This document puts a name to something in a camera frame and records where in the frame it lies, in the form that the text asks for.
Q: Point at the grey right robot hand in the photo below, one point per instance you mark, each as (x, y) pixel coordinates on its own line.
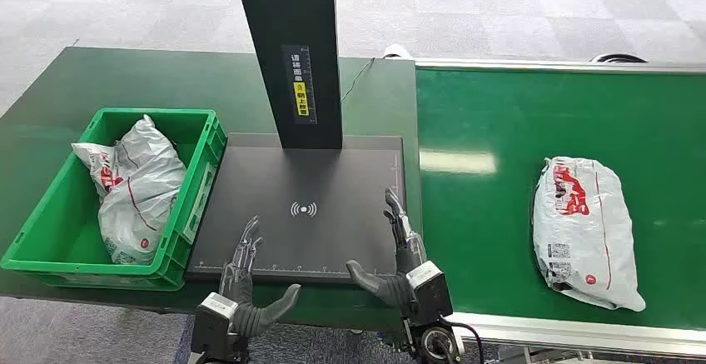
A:
(405, 256)

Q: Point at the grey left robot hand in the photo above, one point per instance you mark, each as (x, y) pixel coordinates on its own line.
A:
(240, 284)

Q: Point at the white poly package red print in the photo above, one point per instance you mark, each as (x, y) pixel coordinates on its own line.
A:
(143, 190)
(584, 240)

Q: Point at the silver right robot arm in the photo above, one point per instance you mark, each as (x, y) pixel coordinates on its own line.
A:
(438, 345)

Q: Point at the green conveyor belt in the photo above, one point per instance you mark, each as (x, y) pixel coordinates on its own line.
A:
(485, 229)

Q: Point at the black inbound scanner machine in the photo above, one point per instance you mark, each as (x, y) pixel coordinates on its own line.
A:
(309, 185)

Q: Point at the black and yellow label sticker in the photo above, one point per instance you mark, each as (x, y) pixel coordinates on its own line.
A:
(300, 96)

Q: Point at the green plastic crate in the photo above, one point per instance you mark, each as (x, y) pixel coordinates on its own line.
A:
(49, 240)

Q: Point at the dark green table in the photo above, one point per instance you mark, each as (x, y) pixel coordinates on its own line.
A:
(165, 80)

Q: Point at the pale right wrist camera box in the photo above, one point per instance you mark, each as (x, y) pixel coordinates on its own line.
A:
(427, 281)

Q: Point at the aluminium conveyor side rail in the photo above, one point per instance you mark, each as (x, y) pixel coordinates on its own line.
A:
(579, 336)
(551, 65)

